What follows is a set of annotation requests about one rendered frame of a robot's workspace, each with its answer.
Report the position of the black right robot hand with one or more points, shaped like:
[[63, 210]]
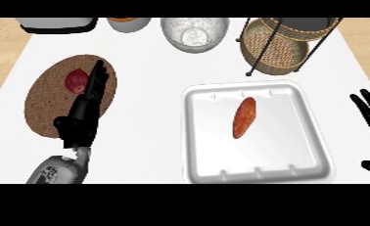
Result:
[[361, 104]]

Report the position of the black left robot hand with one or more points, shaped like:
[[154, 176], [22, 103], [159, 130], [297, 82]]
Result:
[[84, 109]]

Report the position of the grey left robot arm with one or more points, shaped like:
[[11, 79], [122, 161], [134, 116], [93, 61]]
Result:
[[57, 168]]

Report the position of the white plastic tray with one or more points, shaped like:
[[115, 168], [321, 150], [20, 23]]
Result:
[[256, 132]]

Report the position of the tiered wicker basket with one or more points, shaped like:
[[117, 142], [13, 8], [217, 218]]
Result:
[[284, 44]]

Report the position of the orange sweet potato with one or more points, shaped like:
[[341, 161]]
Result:
[[244, 117]]

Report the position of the round brown placemat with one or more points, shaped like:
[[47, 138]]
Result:
[[57, 99]]

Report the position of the dark red onion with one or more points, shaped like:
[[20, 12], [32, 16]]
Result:
[[75, 80]]

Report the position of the grey and black appliance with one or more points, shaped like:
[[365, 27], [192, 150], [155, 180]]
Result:
[[56, 24]]

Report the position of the grey bowl with orange food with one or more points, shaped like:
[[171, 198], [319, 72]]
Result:
[[127, 23]]

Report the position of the white marbled pot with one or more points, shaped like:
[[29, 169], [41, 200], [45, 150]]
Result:
[[193, 34]]

